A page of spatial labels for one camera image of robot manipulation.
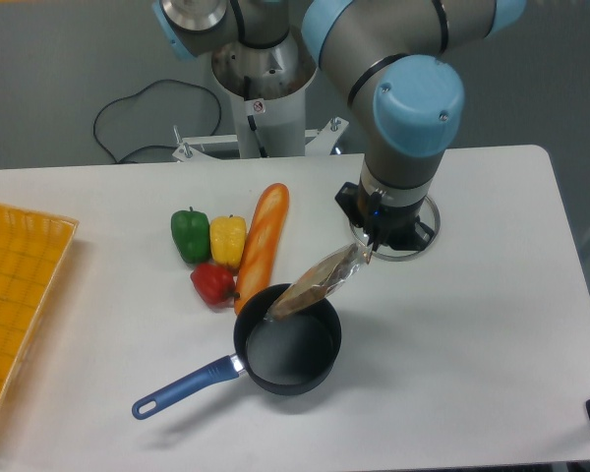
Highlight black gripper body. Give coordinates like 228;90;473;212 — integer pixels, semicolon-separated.
335;182;435;249

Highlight toast slice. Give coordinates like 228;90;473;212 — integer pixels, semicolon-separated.
265;243;373;321

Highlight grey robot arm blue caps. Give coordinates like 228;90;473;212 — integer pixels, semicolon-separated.
152;1;525;258

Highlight glass pot lid blue knob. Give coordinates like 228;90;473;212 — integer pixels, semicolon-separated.
370;196;441;262

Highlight orange baguette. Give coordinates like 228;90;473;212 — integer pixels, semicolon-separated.
234;183;290;315

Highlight yellow bell pepper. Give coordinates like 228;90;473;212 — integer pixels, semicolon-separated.
209;215;247;271

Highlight red bell pepper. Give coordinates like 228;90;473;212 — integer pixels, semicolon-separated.
190;263;239;307

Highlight green bell pepper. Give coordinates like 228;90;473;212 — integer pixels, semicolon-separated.
170;207;210;265

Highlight yellow woven basket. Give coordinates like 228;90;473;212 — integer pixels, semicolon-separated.
0;204;79;410

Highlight black pot blue handle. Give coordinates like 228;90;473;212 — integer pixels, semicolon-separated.
132;284;342;420

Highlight black cable on floor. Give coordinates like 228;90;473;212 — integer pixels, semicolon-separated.
93;79;222;164

